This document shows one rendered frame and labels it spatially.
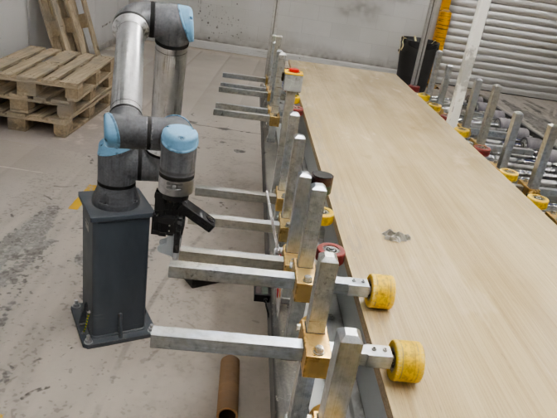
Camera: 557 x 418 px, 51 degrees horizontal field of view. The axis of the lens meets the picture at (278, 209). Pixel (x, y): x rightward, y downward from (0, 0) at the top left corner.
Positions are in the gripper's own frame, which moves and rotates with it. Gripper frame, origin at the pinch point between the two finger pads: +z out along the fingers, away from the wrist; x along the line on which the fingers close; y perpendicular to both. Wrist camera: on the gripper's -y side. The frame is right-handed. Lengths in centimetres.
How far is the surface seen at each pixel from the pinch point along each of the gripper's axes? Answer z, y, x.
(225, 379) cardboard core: 75, -20, -39
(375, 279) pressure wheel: -16, -48, 26
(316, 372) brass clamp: -11, -32, 55
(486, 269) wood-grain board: -9, -86, 1
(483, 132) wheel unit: -11, -139, -145
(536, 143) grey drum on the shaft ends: -3, -181, -167
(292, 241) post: -8.3, -30.9, -2.5
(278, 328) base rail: 12.1, -29.9, 10.2
